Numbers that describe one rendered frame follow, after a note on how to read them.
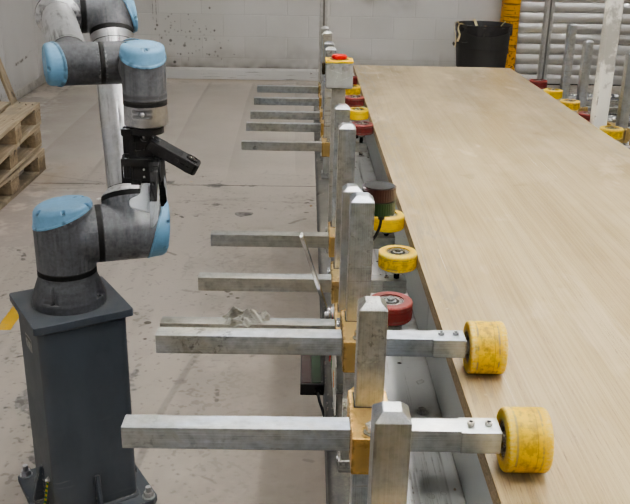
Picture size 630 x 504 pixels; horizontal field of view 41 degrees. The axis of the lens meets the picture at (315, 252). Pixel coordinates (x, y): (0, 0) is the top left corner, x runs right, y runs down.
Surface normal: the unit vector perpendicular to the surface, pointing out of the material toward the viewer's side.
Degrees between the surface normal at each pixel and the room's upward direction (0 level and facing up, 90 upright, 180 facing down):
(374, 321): 90
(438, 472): 0
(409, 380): 0
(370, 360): 90
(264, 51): 90
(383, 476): 90
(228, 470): 0
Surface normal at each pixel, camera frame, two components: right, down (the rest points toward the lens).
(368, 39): 0.03, 0.36
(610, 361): 0.02, -0.93
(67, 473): 0.52, 0.31
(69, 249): 0.32, 0.35
